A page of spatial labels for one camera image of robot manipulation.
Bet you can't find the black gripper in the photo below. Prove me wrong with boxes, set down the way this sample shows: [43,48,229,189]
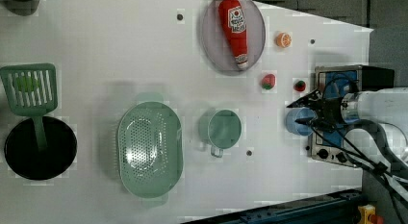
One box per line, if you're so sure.
[288,89,344,131]

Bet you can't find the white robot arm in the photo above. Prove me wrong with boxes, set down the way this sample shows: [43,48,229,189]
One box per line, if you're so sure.
[289,87,407,187]

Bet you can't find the toy toaster oven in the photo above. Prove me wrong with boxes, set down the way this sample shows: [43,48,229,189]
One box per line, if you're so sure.
[308,65,395,167]

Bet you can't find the small toy strawberry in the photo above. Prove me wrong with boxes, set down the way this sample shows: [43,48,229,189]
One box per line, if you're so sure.
[294,81,306,92]

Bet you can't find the toy orange half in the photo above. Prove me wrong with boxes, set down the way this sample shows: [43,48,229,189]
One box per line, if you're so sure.
[275,33,292,48]

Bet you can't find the yellow red box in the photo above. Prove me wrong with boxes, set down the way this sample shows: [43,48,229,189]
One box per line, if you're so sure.
[358,205,384,224]

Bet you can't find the grey round plate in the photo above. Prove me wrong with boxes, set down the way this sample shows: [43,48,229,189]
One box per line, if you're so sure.
[200,0,266,75]

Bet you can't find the red plush ketchup bottle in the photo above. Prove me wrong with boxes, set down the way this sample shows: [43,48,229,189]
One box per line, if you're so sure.
[218,0,248,69]

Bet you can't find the green oval colander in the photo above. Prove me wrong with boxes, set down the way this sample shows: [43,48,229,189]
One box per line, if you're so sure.
[116,92,184,200]

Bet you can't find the green slotted spatula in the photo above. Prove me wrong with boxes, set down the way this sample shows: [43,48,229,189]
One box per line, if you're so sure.
[1,63,58,151]

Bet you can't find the small green toy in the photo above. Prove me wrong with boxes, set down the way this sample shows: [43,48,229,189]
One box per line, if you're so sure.
[15,76,38,92]

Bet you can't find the black frying pan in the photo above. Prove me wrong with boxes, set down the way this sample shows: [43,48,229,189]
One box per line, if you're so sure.
[4,116,77,181]

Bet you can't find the black cup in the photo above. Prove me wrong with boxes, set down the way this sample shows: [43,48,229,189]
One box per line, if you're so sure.
[4,0,40,16]

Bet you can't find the green mug with handle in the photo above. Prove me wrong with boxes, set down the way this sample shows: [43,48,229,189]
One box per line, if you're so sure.
[198,110,242,158]

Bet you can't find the blue metal frame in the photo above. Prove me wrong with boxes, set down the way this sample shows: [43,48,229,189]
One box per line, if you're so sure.
[183,189,368,224]

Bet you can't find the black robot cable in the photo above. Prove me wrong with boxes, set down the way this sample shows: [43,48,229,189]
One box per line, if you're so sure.
[309,72,408,224]

